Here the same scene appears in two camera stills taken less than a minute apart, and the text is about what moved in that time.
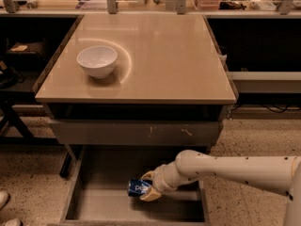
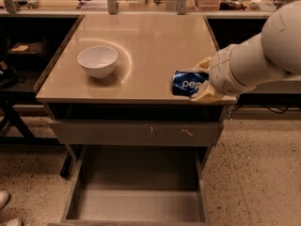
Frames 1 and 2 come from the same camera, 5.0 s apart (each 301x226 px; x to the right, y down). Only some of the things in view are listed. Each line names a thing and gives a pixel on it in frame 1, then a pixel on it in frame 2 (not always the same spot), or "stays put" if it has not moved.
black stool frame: [17, 132] stays put
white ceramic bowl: [99, 60] stays put
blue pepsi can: [138, 186] -> [185, 83]
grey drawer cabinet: [137, 83] stays put
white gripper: [159, 176] -> [222, 71]
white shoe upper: [5, 197] stays put
